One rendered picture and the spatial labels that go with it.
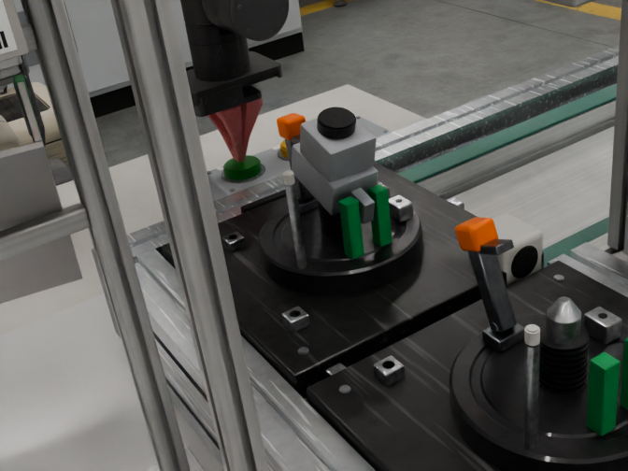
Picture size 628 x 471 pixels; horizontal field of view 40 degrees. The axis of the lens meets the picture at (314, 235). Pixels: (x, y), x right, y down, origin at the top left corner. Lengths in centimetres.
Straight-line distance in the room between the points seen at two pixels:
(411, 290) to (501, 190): 28
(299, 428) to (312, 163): 21
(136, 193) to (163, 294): 42
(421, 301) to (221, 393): 26
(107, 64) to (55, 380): 307
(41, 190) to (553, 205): 54
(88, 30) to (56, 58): 328
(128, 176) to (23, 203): 68
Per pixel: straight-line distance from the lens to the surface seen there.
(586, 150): 102
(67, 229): 58
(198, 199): 40
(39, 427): 82
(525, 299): 67
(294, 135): 74
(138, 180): 120
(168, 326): 71
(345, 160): 67
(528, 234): 71
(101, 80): 387
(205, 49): 85
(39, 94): 177
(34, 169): 51
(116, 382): 83
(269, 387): 63
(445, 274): 70
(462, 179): 94
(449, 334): 64
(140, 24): 36
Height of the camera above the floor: 136
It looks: 30 degrees down
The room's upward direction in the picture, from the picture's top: 8 degrees counter-clockwise
